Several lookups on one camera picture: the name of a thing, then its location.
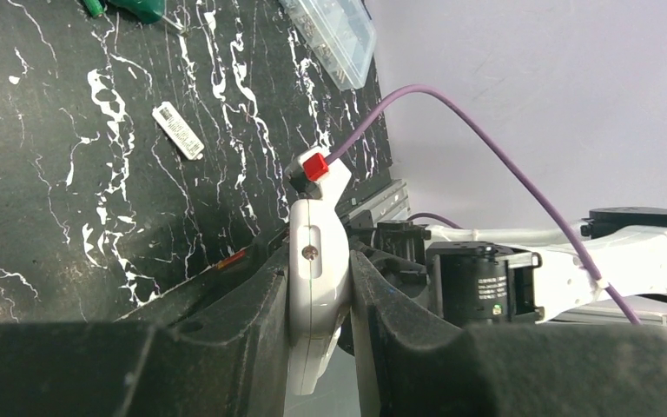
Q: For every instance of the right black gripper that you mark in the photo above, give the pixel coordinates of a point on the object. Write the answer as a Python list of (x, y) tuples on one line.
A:
[(409, 362)]

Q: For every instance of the aluminium frame rail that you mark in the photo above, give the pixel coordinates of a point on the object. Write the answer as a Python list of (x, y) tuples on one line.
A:
[(390, 202)]

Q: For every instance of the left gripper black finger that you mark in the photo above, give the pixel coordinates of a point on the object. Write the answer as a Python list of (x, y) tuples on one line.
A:
[(230, 359)]

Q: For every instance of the clear plastic screw box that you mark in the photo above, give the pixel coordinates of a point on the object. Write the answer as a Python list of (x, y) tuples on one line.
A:
[(340, 33)]

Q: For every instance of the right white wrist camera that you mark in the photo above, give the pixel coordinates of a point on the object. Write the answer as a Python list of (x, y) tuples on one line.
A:
[(312, 177)]

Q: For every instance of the white battery cover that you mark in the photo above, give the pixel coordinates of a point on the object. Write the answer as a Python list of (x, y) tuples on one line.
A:
[(178, 131)]

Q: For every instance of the orange battery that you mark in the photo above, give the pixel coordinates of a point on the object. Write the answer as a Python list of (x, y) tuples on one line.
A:
[(231, 260)]

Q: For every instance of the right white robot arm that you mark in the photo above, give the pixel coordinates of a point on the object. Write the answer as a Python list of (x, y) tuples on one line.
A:
[(447, 321)]

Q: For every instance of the white remote control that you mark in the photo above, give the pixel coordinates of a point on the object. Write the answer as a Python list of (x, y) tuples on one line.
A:
[(318, 291)]

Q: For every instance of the green handled screwdriver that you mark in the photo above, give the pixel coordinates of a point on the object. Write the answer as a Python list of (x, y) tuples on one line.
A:
[(146, 11)]

